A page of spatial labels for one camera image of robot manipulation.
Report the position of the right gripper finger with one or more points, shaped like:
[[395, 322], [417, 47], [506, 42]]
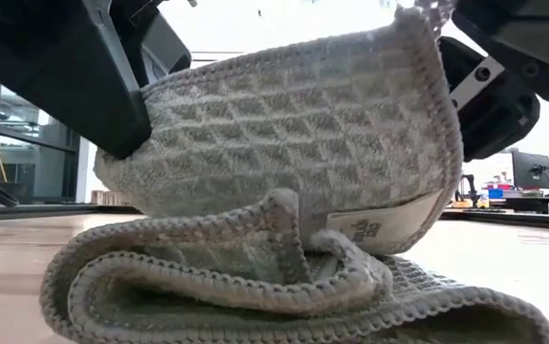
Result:
[[541, 38]]

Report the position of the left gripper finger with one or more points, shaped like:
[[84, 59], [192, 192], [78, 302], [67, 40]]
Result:
[[40, 48], [159, 52]]

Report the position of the grey microfiber towel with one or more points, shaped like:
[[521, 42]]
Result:
[[279, 143]]

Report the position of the black background robot arm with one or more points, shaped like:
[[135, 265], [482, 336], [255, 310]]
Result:
[[469, 188]]

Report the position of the black computer monitor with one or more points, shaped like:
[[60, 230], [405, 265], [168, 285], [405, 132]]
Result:
[[532, 169]]

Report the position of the blue box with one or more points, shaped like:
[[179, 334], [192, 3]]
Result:
[[495, 193]]

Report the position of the black background desk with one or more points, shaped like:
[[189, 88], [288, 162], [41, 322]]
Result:
[[541, 204]]

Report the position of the dark glass partition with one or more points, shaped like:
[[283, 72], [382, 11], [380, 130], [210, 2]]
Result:
[[30, 157]]

